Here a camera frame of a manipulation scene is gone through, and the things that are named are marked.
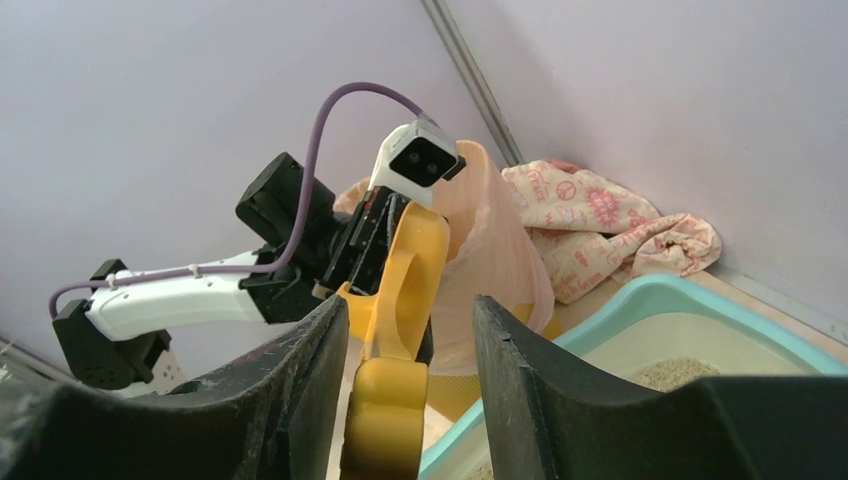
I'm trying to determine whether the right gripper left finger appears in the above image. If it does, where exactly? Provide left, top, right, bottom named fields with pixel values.
left=1, top=297, right=348, bottom=479

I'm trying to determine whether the cat litter sand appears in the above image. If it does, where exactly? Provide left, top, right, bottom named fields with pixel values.
left=463, top=357, right=723, bottom=480

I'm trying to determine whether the orange plastic bin liner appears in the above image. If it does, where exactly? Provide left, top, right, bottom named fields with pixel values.
left=333, top=139, right=556, bottom=378

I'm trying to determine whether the pink patterned cloth bag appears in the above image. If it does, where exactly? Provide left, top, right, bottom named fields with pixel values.
left=501, top=160, right=723, bottom=304

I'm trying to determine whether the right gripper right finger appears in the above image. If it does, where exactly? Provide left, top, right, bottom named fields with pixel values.
left=473, top=296, right=847, bottom=479

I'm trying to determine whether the teal litter box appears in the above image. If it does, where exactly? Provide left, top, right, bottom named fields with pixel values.
left=420, top=275, right=847, bottom=479

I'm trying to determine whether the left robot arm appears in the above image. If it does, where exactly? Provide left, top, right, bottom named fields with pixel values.
left=52, top=153, right=408, bottom=391

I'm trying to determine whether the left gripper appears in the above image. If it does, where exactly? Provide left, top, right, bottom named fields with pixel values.
left=321, top=186, right=410, bottom=296

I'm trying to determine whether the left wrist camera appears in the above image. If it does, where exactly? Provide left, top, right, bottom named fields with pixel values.
left=367, top=117, right=466, bottom=207

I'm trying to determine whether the yellow litter scoop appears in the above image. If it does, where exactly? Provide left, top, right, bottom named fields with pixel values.
left=338, top=202, right=450, bottom=479

